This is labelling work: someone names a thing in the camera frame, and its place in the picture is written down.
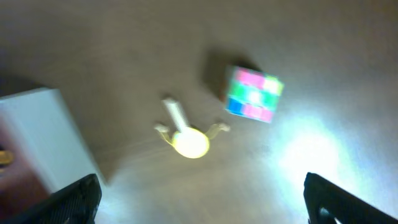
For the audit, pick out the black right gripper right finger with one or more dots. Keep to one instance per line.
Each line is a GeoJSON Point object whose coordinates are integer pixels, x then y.
{"type": "Point", "coordinates": [328, 203]}

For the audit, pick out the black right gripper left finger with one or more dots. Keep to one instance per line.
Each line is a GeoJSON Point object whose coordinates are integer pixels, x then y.
{"type": "Point", "coordinates": [76, 203]}

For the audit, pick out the yellow grey toy truck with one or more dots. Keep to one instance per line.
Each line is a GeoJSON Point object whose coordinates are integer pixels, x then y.
{"type": "Point", "coordinates": [6, 158]}

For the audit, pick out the yellow wooden rattle drum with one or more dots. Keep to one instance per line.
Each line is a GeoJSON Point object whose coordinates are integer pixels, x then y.
{"type": "Point", "coordinates": [187, 141]}

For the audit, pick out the colourful puzzle cube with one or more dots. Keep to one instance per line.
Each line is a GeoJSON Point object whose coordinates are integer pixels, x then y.
{"type": "Point", "coordinates": [252, 94]}

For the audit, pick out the white cardboard box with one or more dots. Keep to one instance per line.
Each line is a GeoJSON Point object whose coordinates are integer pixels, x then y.
{"type": "Point", "coordinates": [49, 151]}

